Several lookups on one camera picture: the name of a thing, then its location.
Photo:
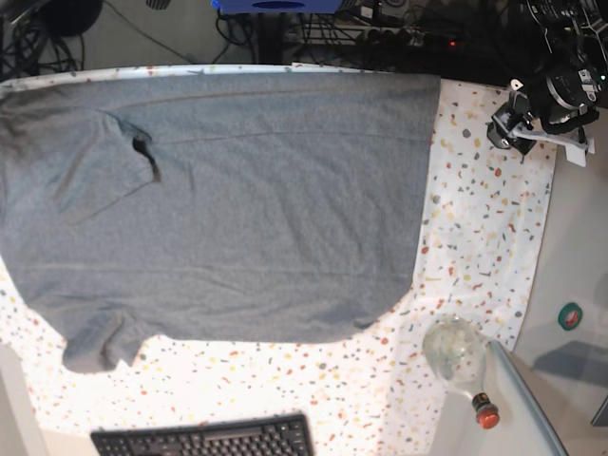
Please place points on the terrazzo pattern tablecloth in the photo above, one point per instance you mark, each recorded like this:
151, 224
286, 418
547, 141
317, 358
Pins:
372, 393

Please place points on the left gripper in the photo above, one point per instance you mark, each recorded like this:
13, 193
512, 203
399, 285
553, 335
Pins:
553, 108

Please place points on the clear bottle red cap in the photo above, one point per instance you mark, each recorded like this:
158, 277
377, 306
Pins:
456, 354

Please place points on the black round stand base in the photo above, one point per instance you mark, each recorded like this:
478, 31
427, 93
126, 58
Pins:
70, 18

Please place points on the grey t-shirt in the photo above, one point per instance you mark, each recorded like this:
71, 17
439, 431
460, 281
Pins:
278, 208

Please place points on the wire rack shelf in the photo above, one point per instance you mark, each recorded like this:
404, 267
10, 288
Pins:
416, 23

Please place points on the black keyboard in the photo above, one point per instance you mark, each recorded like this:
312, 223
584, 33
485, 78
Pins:
281, 435

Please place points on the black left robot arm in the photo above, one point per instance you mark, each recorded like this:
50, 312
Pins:
575, 33

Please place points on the blue box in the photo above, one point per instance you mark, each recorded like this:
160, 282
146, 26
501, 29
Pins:
288, 6

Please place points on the green tape roll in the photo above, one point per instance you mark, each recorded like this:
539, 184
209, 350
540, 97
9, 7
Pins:
570, 316

